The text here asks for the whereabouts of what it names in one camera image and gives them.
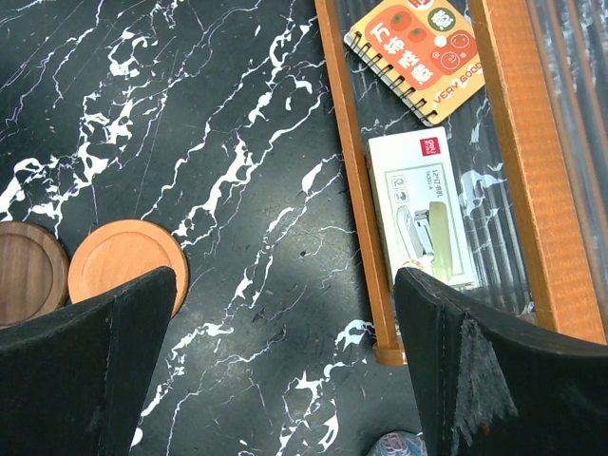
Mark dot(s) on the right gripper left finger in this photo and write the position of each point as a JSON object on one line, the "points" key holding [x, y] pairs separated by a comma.
{"points": [[73, 382]]}

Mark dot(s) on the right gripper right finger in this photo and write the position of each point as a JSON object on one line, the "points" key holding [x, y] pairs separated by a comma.
{"points": [[490, 383]]}

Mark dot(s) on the dark wood coaster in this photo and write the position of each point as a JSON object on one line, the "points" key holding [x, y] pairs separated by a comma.
{"points": [[34, 268]]}

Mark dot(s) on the light wood coaster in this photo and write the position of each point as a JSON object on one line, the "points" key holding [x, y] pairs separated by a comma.
{"points": [[121, 251]]}

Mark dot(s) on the white stapler box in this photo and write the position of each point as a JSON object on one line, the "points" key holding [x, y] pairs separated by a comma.
{"points": [[416, 204]]}

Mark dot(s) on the wooden shelf rack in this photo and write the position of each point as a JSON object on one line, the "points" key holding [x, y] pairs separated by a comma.
{"points": [[559, 276]]}

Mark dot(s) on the orange spiral notebook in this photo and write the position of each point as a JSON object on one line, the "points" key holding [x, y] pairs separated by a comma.
{"points": [[424, 51]]}

